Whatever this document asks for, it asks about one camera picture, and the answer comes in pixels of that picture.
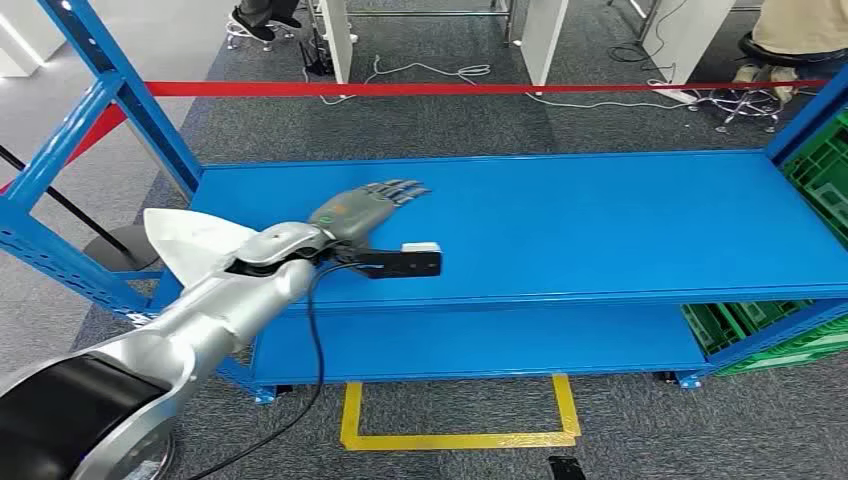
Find chrome stanchion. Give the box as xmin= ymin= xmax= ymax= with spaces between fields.
xmin=115 ymin=429 xmax=176 ymax=480

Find blue metal shelf rack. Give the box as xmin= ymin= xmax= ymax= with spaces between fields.
xmin=0 ymin=0 xmax=848 ymax=407

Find white power strip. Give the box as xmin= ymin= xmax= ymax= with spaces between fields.
xmin=647 ymin=79 xmax=701 ymax=106

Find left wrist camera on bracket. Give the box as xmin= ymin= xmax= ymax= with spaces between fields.
xmin=334 ymin=241 xmax=444 ymax=280

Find metal desk frame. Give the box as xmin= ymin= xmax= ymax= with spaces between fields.
xmin=347 ymin=0 xmax=519 ymax=45

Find black seat chrome stool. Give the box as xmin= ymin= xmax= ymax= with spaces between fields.
xmin=688 ymin=31 xmax=848 ymax=135

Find green plastic crate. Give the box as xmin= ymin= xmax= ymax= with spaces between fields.
xmin=714 ymin=316 xmax=848 ymax=379
xmin=682 ymin=301 xmax=816 ymax=357
xmin=784 ymin=112 xmax=848 ymax=250

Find person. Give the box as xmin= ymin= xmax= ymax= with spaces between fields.
xmin=231 ymin=0 xmax=303 ymax=42
xmin=731 ymin=0 xmax=848 ymax=104

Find white desk panel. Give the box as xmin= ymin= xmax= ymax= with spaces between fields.
xmin=519 ymin=0 xmax=571 ymax=87
xmin=319 ymin=0 xmax=356 ymax=85
xmin=641 ymin=0 xmax=738 ymax=86

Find white curved plastic part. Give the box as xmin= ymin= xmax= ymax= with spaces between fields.
xmin=143 ymin=208 xmax=258 ymax=289

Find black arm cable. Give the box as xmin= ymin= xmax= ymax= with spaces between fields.
xmin=188 ymin=261 xmax=362 ymax=480

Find chrome stool base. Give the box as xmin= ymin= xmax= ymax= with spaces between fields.
xmin=225 ymin=19 xmax=297 ymax=53

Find white floor cable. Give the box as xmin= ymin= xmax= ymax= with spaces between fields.
xmin=526 ymin=91 xmax=690 ymax=111
xmin=317 ymin=54 xmax=493 ymax=107

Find red barrier belt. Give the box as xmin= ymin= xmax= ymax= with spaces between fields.
xmin=0 ymin=103 xmax=128 ymax=195
xmin=144 ymin=79 xmax=829 ymax=99

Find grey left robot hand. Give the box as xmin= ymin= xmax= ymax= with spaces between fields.
xmin=307 ymin=178 xmax=433 ymax=250

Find black stanchion post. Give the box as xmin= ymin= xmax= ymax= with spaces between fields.
xmin=0 ymin=144 xmax=164 ymax=274

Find black floor cable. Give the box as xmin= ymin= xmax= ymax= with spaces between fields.
xmin=608 ymin=0 xmax=690 ymax=84

